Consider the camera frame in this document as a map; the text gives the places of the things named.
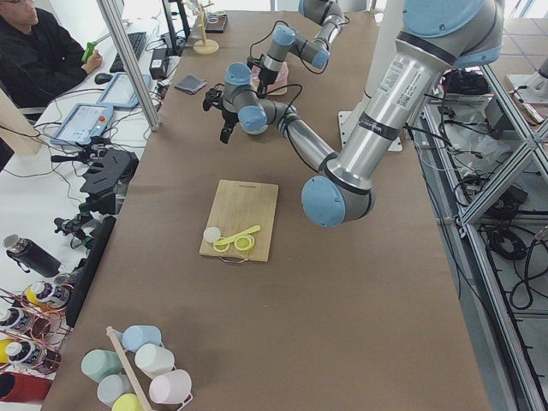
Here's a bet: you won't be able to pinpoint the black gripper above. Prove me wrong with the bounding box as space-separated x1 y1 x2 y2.
202 87 236 144
247 54 268 98

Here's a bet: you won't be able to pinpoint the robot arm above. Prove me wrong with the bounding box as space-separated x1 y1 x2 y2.
203 1 504 227
247 0 348 97

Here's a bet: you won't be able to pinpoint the pink bowl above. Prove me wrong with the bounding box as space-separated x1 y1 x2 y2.
251 63 289 96

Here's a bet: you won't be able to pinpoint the grey and purple cloths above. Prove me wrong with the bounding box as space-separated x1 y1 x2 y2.
175 74 207 95

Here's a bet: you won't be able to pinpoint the wooden cup rack stand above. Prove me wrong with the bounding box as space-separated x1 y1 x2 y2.
186 0 219 55

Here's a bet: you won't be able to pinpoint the wooden cutting board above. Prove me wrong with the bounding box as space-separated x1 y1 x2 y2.
200 179 278 262

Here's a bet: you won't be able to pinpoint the upper blue teach pendant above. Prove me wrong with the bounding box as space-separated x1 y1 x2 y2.
97 72 139 110

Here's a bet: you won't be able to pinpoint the blue teach pendant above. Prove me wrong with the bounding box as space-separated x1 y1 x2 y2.
50 103 114 146
97 72 139 110

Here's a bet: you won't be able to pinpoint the black keyboard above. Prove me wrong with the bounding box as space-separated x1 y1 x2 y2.
109 32 149 74

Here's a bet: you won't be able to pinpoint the lower lemon slice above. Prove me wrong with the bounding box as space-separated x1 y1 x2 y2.
212 241 230 253

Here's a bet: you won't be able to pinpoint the black computer mouse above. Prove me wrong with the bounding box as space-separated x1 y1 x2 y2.
94 73 112 85

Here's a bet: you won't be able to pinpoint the lower blue teach pendant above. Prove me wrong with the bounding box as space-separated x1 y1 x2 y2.
50 103 114 146

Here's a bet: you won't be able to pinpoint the seated person in black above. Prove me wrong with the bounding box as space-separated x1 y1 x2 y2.
1 1 103 109

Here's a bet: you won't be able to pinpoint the black water bottle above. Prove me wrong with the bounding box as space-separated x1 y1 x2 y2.
3 234 62 278

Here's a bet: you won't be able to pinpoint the rack of pastel cups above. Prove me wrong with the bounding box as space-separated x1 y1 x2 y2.
80 325 194 410

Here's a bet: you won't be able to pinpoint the bottles on side table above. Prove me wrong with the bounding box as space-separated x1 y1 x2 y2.
1 281 74 376

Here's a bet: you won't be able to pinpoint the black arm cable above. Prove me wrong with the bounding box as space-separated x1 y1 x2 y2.
256 83 433 142

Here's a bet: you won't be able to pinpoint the aluminium frame post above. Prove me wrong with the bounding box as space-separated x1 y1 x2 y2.
97 0 160 132

